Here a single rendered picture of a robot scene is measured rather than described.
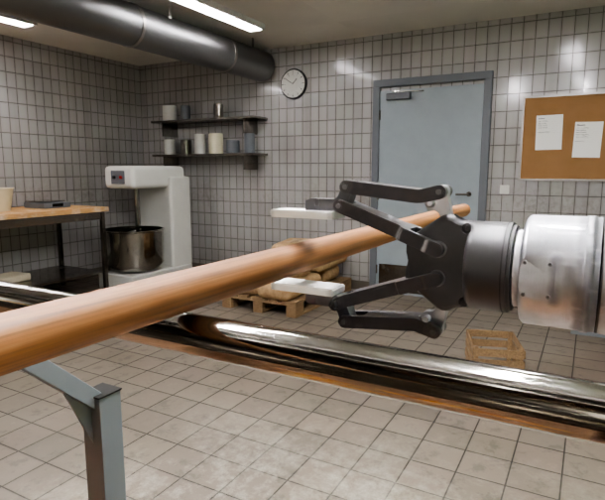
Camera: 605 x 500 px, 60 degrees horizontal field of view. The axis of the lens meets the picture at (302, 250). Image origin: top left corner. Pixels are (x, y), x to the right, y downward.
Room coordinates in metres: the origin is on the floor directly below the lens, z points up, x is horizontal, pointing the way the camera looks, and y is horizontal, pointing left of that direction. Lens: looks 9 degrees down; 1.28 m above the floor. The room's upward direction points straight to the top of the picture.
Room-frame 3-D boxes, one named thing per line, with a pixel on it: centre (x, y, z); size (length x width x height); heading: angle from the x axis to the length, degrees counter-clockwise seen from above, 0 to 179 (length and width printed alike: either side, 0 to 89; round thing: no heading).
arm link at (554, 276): (0.41, -0.20, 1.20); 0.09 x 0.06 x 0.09; 151
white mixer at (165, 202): (5.84, 1.77, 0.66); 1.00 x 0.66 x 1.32; 151
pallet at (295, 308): (5.11, 0.12, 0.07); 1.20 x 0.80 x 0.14; 151
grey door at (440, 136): (5.14, -1.21, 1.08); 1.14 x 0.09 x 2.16; 61
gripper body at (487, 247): (0.44, -0.14, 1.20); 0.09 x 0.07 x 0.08; 61
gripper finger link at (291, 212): (0.52, -0.01, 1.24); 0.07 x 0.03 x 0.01; 61
